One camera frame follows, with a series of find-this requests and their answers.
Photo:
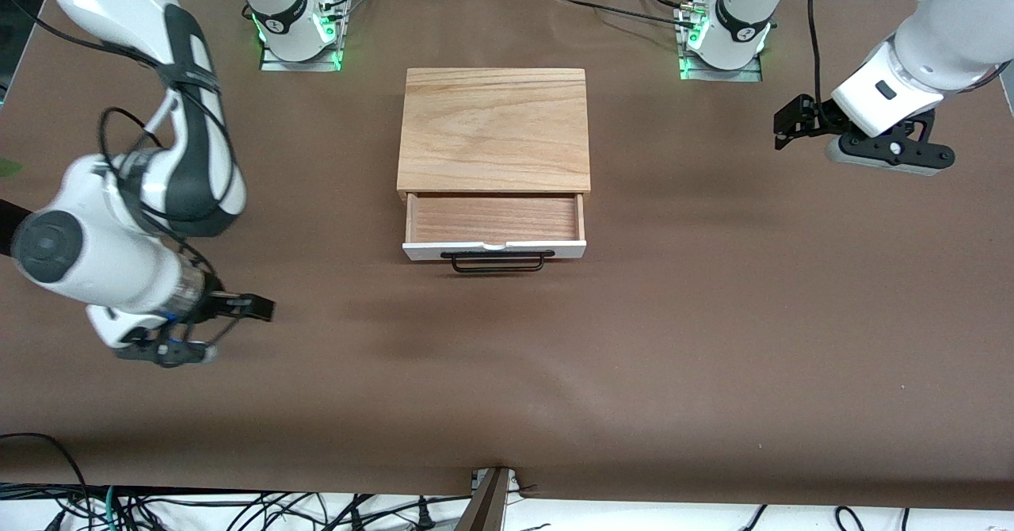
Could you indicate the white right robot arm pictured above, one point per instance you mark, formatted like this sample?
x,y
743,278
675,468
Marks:
x,y
111,261

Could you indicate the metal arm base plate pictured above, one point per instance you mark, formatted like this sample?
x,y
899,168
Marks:
x,y
273,66
749,77

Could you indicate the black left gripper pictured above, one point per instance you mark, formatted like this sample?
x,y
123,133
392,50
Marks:
x,y
810,114

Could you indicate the white metal bracket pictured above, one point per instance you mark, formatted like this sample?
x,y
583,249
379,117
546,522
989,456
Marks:
x,y
515,481

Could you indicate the brown table cover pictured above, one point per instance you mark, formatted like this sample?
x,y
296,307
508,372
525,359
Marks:
x,y
507,396

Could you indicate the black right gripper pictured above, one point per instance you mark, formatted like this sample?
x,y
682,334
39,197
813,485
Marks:
x,y
224,303

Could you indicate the wooden drawer cabinet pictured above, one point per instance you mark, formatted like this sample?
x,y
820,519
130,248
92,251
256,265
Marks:
x,y
495,127

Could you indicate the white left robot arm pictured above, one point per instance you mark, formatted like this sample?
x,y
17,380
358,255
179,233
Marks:
x,y
951,32

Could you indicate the grey camera mount pole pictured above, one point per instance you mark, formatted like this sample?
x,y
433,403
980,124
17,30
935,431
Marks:
x,y
483,507

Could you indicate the black cylinder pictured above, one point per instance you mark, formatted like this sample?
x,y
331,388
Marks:
x,y
6,222

